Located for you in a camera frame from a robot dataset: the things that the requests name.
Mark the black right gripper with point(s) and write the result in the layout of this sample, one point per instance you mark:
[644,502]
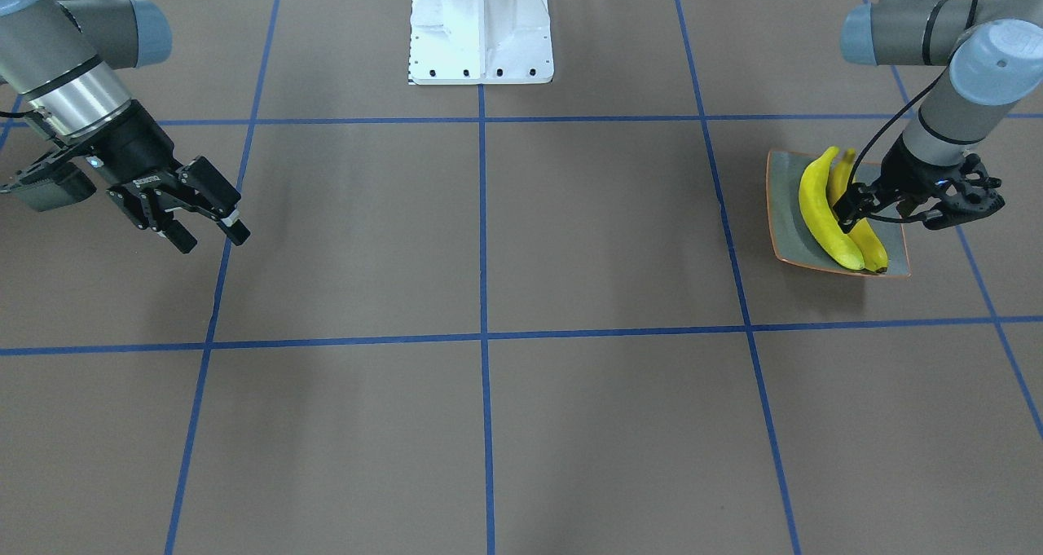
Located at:
[137,151]

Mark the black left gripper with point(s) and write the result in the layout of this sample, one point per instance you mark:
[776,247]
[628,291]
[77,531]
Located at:
[906,172]

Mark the yellow-green banana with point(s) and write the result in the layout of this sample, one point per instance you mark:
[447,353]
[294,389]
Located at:
[863,235]

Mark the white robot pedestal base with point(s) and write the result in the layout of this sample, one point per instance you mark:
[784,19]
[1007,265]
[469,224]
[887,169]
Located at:
[480,42]

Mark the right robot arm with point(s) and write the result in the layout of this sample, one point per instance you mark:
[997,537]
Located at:
[62,57]

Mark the yellow banana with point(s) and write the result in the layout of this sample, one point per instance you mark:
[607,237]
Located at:
[816,212]

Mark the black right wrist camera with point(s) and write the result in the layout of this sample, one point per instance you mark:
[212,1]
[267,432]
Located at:
[51,182]

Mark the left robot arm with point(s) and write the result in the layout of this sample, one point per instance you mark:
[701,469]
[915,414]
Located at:
[990,55]

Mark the grey square plate orange rim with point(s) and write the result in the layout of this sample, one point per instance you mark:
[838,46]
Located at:
[791,240]

